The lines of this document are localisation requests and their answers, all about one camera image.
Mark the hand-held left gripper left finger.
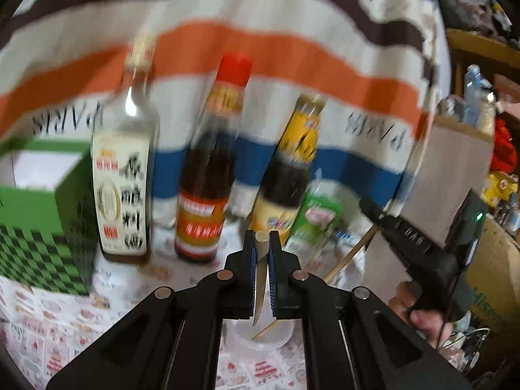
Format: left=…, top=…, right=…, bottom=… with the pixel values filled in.
left=46, top=231, right=258, bottom=390

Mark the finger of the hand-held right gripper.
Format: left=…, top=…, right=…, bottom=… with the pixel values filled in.
left=359, top=198, right=397, bottom=235

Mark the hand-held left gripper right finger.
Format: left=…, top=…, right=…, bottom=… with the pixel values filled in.
left=267, top=231, right=473, bottom=390

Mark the wooden handle knife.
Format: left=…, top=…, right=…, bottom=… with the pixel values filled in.
left=252, top=229, right=271, bottom=328

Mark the wooden chopstick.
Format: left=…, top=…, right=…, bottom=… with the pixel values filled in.
left=324, top=225, right=382, bottom=284
left=251, top=320, right=282, bottom=340

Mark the clear plastic cup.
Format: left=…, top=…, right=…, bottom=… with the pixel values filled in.
left=223, top=317, right=294, bottom=351

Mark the person's right hand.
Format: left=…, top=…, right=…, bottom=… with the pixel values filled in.
left=389, top=281, right=454, bottom=349

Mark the small white blue object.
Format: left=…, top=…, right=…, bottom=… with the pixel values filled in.
left=335, top=229, right=360, bottom=246

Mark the printed cardboard box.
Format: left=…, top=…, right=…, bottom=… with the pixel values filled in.
left=465, top=211, right=520, bottom=336

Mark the green drink carton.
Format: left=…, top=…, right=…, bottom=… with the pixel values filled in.
left=283, top=190, right=344, bottom=257

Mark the plain cardboard box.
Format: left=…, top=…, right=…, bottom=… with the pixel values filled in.
left=400, top=113, right=495, bottom=249

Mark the dark bottle yellow label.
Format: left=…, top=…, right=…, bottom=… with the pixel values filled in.
left=248, top=93, right=328, bottom=249

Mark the yellow toy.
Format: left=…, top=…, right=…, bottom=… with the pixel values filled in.
left=484, top=171, right=520, bottom=204

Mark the dark bottle red cap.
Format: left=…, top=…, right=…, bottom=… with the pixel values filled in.
left=174, top=52, right=255, bottom=265

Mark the red cloth item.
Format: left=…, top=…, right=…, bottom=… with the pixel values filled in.
left=492, top=117, right=520, bottom=172

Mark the clear bottle white label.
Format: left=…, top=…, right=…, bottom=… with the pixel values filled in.
left=91, top=34, right=160, bottom=267

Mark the clear plastic bottle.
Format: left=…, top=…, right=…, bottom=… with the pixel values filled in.
left=464, top=64, right=493, bottom=127

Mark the striped blanket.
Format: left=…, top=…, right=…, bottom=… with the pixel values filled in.
left=0, top=0, right=452, bottom=230

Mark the printed tablecloth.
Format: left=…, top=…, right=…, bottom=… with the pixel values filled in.
left=0, top=211, right=407, bottom=390

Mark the wooden shelf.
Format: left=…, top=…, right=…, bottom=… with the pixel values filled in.
left=445, top=28, right=520, bottom=94

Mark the green checkered box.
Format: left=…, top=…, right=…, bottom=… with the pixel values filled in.
left=0, top=136, right=99, bottom=297

